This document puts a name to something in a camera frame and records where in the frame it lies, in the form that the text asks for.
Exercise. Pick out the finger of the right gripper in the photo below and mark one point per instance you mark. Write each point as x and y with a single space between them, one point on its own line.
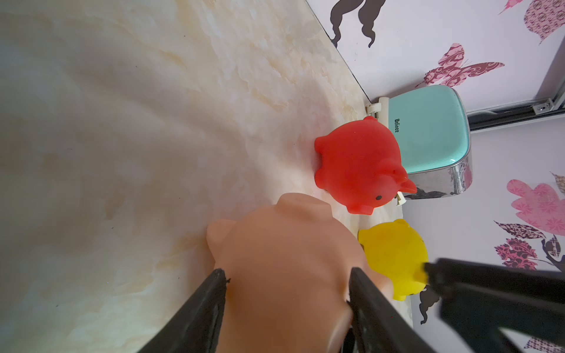
480 301

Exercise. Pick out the red piggy bank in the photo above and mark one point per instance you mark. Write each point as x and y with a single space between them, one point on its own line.
361 166

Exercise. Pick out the peach piggy bank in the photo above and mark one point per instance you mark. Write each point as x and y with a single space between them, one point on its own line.
288 268

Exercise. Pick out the mint chrome toaster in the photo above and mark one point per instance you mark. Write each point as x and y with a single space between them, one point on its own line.
432 130

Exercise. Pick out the yellow piggy bank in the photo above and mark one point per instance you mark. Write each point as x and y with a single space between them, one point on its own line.
397 251

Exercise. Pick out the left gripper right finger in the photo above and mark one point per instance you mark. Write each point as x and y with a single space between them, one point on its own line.
376 325

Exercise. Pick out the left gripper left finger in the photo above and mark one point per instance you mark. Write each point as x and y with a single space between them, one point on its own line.
197 325

